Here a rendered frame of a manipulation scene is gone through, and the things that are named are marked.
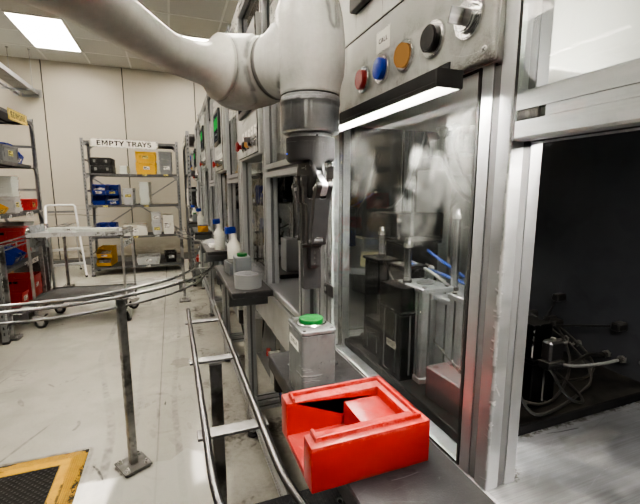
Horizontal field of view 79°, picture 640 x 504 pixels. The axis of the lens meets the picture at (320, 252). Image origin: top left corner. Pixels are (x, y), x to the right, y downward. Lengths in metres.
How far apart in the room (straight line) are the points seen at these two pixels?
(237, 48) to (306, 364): 0.50
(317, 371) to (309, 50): 0.47
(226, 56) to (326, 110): 0.19
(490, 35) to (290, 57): 0.27
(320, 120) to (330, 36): 0.11
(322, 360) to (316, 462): 0.20
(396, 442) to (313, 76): 0.49
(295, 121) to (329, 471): 0.45
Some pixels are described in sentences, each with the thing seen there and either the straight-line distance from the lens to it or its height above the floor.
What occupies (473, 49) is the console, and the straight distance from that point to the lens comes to 0.48.
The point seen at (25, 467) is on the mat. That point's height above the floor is 0.01.
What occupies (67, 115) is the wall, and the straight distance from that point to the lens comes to 7.86.
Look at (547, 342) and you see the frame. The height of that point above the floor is 1.03.
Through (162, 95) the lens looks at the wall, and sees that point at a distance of 7.79.
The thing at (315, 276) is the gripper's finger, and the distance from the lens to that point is 0.63.
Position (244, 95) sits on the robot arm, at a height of 1.40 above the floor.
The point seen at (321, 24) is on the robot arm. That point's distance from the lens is 0.61.
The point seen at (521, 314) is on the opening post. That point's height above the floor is 1.11.
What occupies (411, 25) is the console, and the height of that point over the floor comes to 1.45.
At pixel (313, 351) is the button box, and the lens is 0.63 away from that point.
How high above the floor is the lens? 1.24
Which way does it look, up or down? 9 degrees down
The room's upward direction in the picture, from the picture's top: straight up
